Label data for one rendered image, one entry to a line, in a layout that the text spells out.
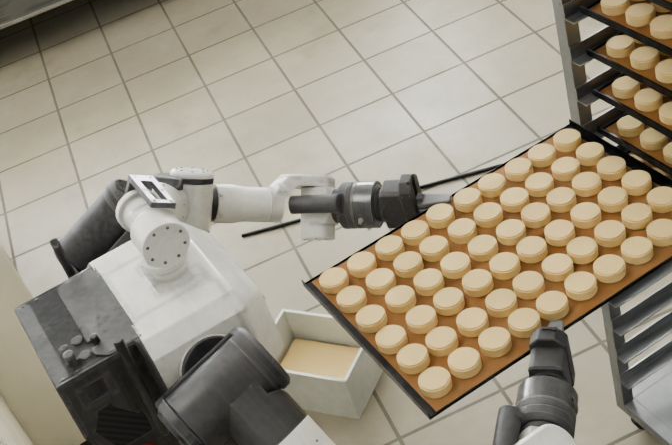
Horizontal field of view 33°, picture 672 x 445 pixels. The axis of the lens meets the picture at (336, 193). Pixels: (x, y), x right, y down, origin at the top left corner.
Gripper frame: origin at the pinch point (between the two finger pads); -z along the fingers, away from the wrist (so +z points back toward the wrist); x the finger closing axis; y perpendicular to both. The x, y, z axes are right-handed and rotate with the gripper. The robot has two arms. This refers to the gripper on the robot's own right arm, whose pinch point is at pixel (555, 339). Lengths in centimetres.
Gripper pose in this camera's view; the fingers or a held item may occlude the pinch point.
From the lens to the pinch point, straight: 176.3
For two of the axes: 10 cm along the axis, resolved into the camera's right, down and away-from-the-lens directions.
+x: -2.6, -7.6, -6.0
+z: -2.4, 6.5, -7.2
